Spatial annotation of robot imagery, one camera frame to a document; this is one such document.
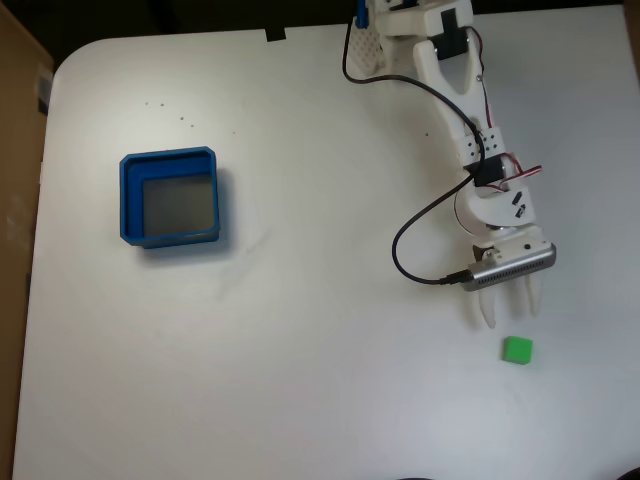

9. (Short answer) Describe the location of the green cube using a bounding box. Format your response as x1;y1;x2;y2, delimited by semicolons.
501;335;534;367

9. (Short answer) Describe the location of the blue square box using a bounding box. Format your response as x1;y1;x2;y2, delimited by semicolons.
118;145;223;251

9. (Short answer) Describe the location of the brown cardboard box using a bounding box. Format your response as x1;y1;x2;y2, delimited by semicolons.
0;2;55;480

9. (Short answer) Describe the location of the silver grey camera box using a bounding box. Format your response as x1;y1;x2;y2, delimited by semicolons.
459;242;558;293

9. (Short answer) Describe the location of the red white servo wire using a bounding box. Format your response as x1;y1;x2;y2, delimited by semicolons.
467;27;496;132
492;153;545;194

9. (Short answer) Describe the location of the black camera cable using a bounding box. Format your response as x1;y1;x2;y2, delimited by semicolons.
341;19;487;287

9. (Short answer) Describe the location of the white perforated base plate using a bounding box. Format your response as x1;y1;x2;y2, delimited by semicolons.
346;24;390;72

